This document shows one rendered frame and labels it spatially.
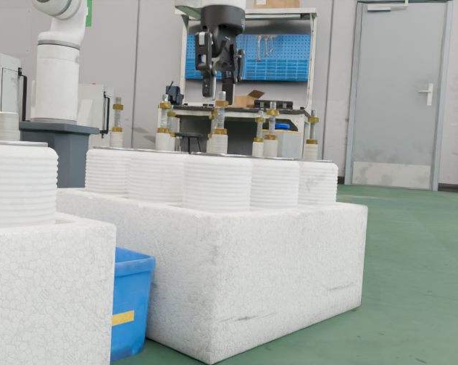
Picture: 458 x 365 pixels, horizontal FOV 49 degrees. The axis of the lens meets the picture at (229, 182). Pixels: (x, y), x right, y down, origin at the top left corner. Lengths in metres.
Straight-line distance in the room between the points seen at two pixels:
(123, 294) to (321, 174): 0.39
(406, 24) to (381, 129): 1.18
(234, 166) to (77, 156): 0.59
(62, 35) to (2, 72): 2.33
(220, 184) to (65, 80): 0.62
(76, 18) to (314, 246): 0.77
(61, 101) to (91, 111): 3.43
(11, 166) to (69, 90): 0.73
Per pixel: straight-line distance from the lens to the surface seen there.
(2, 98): 3.50
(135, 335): 0.66
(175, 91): 5.52
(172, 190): 0.74
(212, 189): 0.66
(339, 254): 0.85
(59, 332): 0.50
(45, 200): 0.50
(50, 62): 1.20
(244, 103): 5.62
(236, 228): 0.62
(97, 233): 0.49
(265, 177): 0.75
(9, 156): 0.48
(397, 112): 5.98
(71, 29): 1.24
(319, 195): 0.85
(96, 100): 4.62
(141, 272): 0.64
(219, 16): 0.86
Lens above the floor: 0.25
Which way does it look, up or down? 3 degrees down
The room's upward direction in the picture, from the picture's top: 3 degrees clockwise
